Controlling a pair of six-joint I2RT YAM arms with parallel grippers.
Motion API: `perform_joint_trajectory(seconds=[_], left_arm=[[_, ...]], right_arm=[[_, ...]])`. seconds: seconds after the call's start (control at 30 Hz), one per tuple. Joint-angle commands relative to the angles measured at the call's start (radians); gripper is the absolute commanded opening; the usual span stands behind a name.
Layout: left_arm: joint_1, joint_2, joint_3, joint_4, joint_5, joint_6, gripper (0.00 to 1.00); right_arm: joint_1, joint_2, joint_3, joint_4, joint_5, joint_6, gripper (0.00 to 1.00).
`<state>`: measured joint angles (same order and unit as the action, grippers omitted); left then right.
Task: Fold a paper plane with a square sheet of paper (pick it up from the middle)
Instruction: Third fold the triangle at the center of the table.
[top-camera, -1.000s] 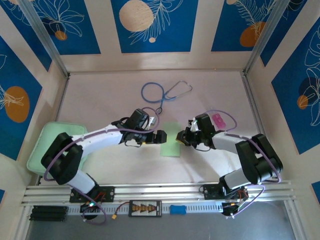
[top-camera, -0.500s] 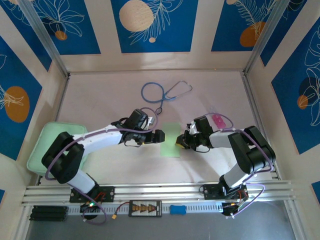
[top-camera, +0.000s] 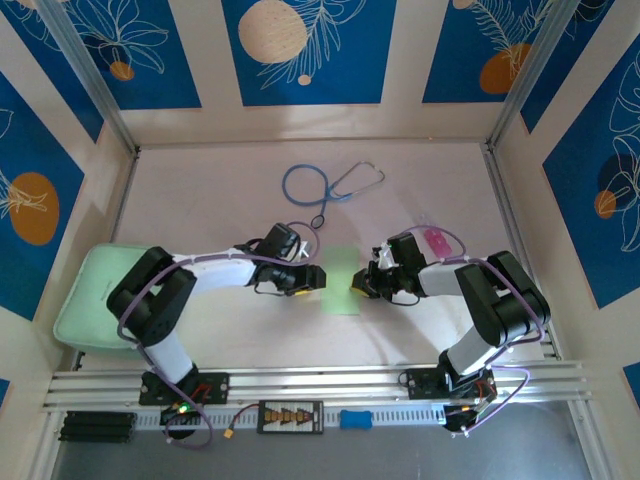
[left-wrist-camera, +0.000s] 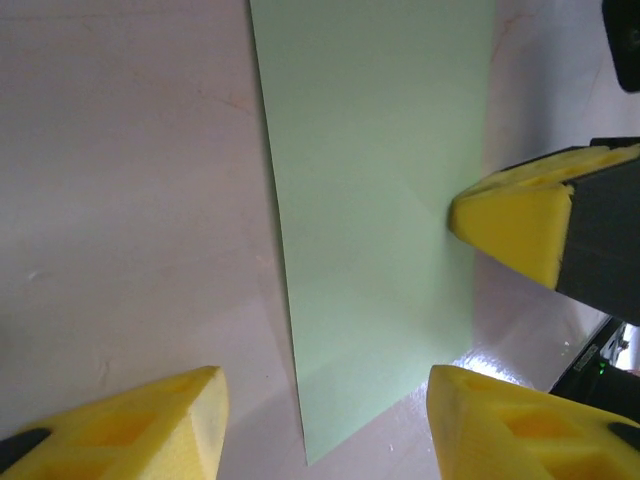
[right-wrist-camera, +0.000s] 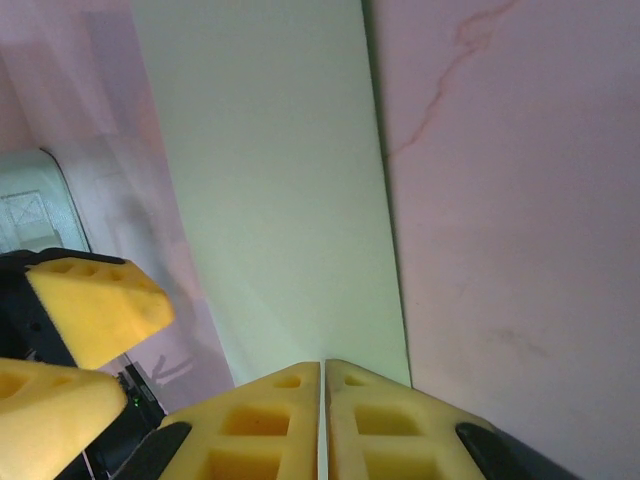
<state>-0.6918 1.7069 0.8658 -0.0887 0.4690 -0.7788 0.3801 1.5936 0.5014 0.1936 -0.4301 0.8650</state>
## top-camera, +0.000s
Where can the light green paper sheet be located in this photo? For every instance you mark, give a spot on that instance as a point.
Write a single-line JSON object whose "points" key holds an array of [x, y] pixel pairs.
{"points": [[340, 260]]}

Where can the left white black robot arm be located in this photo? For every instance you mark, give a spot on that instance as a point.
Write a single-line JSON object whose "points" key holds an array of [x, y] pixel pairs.
{"points": [[220, 272]]}

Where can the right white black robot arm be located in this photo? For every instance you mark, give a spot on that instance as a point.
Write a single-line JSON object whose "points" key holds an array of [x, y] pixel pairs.
{"points": [[440, 280]]}

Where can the pink clear plastic box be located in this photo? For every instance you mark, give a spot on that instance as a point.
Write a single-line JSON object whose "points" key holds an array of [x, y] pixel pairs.
{"points": [[440, 245]]}

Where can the blue stethoscope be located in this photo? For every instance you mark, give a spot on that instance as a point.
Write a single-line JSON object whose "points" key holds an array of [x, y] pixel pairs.
{"points": [[325, 199]]}

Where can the blue bone-shaped block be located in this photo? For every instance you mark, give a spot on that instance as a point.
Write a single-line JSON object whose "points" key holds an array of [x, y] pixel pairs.
{"points": [[355, 419]]}

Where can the black board yellow connectors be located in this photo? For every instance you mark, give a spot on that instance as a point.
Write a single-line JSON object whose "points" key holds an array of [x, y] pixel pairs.
{"points": [[290, 415]]}

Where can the small black controller board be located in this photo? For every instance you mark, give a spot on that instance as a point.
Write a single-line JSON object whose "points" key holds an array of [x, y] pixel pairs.
{"points": [[457, 420], [170, 417]]}

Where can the mint green tray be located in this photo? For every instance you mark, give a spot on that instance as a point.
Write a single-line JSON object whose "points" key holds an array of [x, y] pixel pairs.
{"points": [[80, 300]]}

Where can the black ribbed block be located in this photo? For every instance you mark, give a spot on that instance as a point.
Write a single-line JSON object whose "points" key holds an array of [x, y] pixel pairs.
{"points": [[97, 427]]}

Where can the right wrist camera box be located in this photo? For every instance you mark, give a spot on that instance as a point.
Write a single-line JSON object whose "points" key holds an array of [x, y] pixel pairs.
{"points": [[385, 260]]}

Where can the aluminium mounting rail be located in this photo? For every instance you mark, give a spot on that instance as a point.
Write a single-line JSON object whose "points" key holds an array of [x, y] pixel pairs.
{"points": [[325, 382]]}

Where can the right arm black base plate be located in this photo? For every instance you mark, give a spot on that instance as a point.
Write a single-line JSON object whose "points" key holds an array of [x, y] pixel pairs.
{"points": [[417, 385]]}

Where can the aluminium table side rail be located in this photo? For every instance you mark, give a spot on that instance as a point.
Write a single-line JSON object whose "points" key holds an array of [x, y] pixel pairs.
{"points": [[126, 190], [504, 190]]}

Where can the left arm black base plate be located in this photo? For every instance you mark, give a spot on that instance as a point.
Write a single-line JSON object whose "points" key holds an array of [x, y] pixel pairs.
{"points": [[220, 387]]}

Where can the aluminium corner post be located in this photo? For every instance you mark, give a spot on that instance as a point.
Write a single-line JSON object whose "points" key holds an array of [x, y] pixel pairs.
{"points": [[535, 65], [85, 65]]}

